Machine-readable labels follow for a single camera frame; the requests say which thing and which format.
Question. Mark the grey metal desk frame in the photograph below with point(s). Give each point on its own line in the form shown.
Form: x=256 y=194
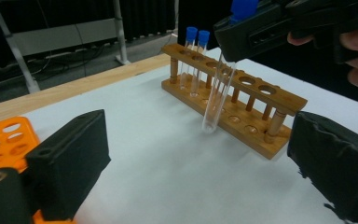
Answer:
x=59 y=35

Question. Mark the wooden test tube rack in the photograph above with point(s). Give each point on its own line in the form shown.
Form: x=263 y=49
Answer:
x=287 y=101

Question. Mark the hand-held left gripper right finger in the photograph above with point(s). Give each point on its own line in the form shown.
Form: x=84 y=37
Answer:
x=338 y=161

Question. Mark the orange plastic tube rack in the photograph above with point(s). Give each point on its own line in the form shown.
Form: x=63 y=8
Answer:
x=24 y=124

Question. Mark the blue-capped glass test tube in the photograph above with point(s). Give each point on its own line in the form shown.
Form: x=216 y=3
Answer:
x=244 y=9
x=191 y=32
x=203 y=37

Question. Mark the white table mat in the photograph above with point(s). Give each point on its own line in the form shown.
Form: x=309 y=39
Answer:
x=167 y=155

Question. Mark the pale upright panel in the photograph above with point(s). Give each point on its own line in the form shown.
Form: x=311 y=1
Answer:
x=176 y=15

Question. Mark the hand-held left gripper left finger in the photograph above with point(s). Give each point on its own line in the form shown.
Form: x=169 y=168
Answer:
x=68 y=161

